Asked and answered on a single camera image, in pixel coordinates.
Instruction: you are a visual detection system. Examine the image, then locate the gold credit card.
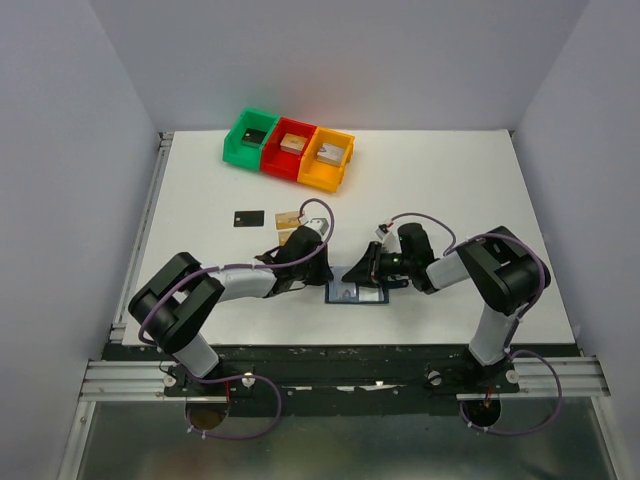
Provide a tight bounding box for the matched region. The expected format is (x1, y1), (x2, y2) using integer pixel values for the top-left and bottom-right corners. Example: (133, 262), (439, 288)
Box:
(275, 211), (301, 230)
(278, 229), (294, 246)

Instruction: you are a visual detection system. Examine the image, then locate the navy blue card holder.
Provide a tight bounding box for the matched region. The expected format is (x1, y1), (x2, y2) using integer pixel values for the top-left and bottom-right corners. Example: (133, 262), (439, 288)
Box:
(325, 266), (409, 305)

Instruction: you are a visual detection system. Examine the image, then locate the black credit card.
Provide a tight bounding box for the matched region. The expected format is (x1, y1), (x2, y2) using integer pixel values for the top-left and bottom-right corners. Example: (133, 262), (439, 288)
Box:
(233, 210), (265, 228)

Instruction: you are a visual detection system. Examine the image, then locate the light blue VIP card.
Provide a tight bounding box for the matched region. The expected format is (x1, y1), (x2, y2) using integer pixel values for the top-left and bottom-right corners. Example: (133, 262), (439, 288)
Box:
(331, 282), (358, 302)

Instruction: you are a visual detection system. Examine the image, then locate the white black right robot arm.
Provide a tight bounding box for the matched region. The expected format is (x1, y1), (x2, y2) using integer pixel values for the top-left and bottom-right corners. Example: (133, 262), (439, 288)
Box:
(342, 223), (551, 393)

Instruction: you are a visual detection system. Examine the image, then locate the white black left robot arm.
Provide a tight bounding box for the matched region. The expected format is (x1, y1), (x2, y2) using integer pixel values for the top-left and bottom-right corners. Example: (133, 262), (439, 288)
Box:
(128, 220), (333, 379)

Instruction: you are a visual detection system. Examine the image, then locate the yellow plastic bin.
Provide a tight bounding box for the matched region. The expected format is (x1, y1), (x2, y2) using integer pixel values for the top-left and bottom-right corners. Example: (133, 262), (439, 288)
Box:
(297, 127), (355, 193)

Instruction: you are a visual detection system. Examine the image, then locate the red plastic bin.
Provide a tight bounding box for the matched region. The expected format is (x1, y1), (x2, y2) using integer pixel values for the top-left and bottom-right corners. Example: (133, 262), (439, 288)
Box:
(260, 117), (317, 182)

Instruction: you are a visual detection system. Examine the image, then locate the metal block in yellow bin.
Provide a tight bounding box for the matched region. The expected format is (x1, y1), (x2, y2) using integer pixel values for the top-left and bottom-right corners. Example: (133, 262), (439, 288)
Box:
(317, 142), (346, 166)

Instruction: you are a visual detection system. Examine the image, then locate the metal block in red bin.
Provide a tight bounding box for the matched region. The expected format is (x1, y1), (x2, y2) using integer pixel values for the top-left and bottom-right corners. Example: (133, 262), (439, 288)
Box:
(280, 133), (307, 155)

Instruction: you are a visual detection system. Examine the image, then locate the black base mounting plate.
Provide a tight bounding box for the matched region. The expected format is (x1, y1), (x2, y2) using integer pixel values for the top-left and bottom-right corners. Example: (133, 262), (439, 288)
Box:
(102, 342), (551, 419)

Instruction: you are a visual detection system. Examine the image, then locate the green plastic bin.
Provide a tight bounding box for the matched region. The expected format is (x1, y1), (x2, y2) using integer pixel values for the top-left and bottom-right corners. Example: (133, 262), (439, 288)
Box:
(223, 108), (280, 171)

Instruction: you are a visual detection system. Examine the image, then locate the metal block in green bin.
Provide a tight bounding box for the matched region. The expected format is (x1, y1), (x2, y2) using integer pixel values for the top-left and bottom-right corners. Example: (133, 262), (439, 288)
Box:
(242, 128), (266, 148)

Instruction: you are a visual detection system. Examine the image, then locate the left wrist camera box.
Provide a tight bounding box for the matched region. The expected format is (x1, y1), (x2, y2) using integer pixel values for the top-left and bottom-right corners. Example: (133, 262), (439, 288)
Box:
(303, 217), (331, 239)

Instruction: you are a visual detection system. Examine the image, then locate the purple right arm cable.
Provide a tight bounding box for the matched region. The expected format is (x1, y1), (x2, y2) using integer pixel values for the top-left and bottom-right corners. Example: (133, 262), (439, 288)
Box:
(389, 212), (564, 435)

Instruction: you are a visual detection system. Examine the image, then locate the aluminium rail frame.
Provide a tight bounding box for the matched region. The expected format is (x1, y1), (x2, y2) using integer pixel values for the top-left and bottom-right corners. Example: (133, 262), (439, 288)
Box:
(54, 130), (176, 480)

